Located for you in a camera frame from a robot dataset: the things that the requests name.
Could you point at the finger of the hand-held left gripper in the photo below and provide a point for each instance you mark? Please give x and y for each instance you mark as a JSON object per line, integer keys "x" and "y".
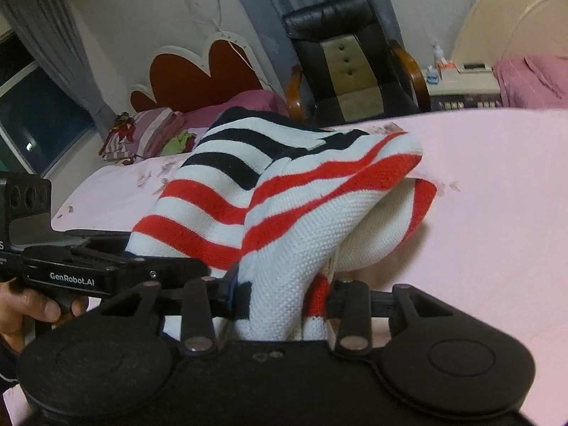
{"x": 182, "y": 271}
{"x": 106, "y": 242}

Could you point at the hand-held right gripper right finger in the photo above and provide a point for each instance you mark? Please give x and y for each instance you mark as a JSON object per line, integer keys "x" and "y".
{"x": 353, "y": 306}

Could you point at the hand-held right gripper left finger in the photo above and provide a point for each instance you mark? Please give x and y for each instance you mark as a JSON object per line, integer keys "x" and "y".
{"x": 197, "y": 306}

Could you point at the striped knit sweater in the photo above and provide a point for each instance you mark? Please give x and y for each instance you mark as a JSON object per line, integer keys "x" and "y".
{"x": 284, "y": 213}

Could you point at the green clothes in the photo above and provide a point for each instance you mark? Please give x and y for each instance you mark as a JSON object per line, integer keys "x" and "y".
{"x": 177, "y": 142}

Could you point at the person's left hand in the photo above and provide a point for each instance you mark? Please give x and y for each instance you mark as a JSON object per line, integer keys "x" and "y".
{"x": 35, "y": 304}

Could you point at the red doll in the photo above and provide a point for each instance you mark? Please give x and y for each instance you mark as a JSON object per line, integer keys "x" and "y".
{"x": 119, "y": 126}

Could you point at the striped pillow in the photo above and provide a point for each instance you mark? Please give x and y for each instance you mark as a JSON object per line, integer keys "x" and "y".
{"x": 151, "y": 133}

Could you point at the dark side window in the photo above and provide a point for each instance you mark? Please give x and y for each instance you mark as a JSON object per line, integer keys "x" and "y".
{"x": 40, "y": 115}

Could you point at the magenta pillow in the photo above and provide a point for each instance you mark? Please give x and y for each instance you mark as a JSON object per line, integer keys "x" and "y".
{"x": 239, "y": 106}

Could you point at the red heart-shaped headboard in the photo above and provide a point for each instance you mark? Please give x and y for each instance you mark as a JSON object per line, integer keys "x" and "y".
{"x": 191, "y": 75}

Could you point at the grey side curtain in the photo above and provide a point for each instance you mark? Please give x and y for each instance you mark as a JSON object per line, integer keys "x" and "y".
{"x": 53, "y": 35}

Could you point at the black leather armchair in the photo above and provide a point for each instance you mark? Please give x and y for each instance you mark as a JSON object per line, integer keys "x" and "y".
{"x": 346, "y": 66}

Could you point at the cream nightstand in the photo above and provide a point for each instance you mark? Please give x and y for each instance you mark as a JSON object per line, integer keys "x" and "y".
{"x": 466, "y": 88}

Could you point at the tissue box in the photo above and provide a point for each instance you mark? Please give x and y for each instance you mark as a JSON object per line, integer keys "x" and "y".
{"x": 447, "y": 70}

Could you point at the clear pump bottle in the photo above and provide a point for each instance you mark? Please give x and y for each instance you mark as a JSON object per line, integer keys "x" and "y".
{"x": 439, "y": 55}

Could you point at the pink pillow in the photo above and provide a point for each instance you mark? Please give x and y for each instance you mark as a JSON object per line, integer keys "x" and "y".
{"x": 532, "y": 82}

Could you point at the cream round headboard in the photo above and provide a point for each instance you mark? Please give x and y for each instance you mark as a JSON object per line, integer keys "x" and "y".
{"x": 510, "y": 22}

